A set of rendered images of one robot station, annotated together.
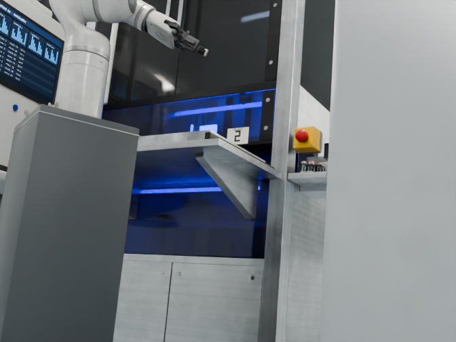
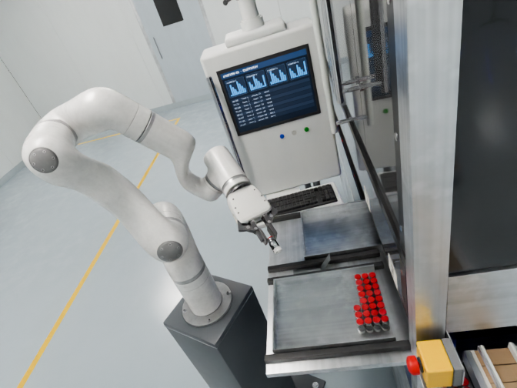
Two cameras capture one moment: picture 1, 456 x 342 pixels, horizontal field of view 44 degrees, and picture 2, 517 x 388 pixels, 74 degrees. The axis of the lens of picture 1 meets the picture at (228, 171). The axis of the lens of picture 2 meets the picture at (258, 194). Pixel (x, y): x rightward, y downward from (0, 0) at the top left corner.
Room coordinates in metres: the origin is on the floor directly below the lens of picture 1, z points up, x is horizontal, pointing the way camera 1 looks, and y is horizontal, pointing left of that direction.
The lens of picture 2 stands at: (1.44, -0.52, 1.82)
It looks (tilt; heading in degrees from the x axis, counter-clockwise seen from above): 33 degrees down; 72
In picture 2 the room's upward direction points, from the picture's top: 19 degrees counter-clockwise
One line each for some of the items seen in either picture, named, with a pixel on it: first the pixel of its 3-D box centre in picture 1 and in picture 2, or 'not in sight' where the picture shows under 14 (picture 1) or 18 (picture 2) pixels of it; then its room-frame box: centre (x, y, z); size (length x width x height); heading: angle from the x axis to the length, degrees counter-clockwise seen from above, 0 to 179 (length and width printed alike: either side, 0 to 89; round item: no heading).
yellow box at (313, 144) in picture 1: (307, 140); (437, 362); (1.79, -0.25, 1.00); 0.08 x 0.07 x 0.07; 149
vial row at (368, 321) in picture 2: not in sight; (363, 301); (1.82, 0.02, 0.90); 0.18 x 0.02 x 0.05; 59
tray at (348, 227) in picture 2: not in sight; (346, 228); (2.00, 0.31, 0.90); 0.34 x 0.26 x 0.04; 149
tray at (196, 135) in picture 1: (203, 155); (327, 307); (1.72, 0.08, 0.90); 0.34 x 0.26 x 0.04; 149
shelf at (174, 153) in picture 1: (165, 169); (335, 269); (1.85, 0.21, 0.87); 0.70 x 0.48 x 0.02; 59
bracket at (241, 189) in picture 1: (227, 188); not in sight; (1.71, 0.00, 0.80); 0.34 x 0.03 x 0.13; 149
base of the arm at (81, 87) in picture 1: (81, 93); (198, 287); (1.41, 0.40, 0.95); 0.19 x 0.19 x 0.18
